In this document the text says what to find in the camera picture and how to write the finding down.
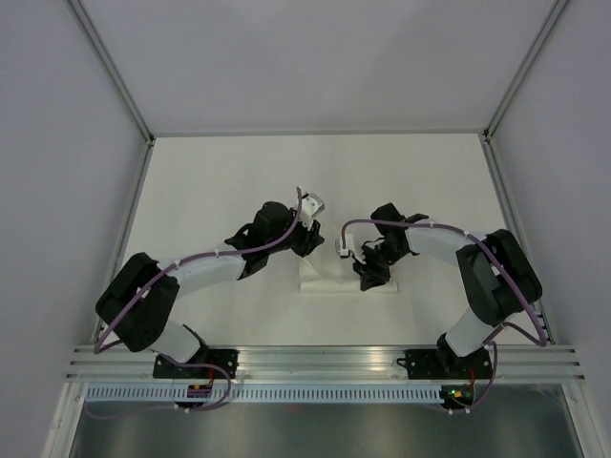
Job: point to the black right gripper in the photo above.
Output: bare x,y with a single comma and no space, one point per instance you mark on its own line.
370,276

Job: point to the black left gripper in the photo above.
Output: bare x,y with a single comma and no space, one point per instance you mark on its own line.
310,238

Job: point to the white cloth napkin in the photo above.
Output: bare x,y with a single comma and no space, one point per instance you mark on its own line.
324,272

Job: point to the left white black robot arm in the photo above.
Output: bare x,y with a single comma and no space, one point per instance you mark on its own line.
137,304

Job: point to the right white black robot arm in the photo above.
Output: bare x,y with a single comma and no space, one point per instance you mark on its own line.
500,283

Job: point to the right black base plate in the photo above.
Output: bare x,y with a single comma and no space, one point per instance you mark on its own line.
432,364

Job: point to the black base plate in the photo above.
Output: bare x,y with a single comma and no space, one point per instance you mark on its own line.
205,364
432,364

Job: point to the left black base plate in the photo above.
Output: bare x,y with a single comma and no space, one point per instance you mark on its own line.
205,364

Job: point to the aluminium front rail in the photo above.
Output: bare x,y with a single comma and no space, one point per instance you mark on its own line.
517,364

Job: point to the left aluminium frame post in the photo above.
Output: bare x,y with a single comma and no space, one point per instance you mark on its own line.
85,22

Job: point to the aluminium frame post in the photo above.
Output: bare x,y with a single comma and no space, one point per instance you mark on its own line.
85,22
543,36

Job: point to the white slotted cable duct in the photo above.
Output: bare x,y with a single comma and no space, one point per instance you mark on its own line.
262,393

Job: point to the right aluminium frame post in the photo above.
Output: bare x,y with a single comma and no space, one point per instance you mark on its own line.
543,36

